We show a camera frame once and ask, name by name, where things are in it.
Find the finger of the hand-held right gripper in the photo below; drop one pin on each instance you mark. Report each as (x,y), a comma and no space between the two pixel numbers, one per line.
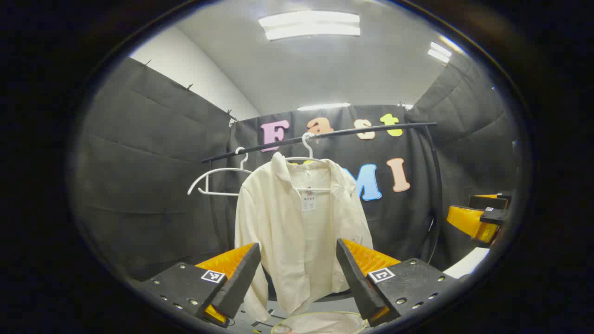
(487,202)
(466,220)

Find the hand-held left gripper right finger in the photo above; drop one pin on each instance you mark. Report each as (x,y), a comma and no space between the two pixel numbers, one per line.
(355,278)

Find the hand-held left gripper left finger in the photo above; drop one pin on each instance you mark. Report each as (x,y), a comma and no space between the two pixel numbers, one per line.
(239,278)

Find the mesh laundry hamper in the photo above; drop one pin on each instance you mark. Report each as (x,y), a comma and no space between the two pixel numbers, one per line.
(320,323)

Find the cream button-up shirt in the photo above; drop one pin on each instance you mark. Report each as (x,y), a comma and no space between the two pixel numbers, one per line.
(287,222)

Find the white plastic clothes hanger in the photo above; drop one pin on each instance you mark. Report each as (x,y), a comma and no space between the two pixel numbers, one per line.
(222,169)
(308,147)

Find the white flat panel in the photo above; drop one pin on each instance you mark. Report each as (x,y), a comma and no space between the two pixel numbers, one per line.
(466,262)

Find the ceiling light panel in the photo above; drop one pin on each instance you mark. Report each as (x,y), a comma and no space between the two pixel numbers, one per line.
(439,52)
(323,106)
(308,25)
(406,106)

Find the black backdrop cloth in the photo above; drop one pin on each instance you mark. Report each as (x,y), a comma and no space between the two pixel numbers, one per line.
(153,185)

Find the black clothes rail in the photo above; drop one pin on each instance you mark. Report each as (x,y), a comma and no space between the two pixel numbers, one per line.
(417,125)

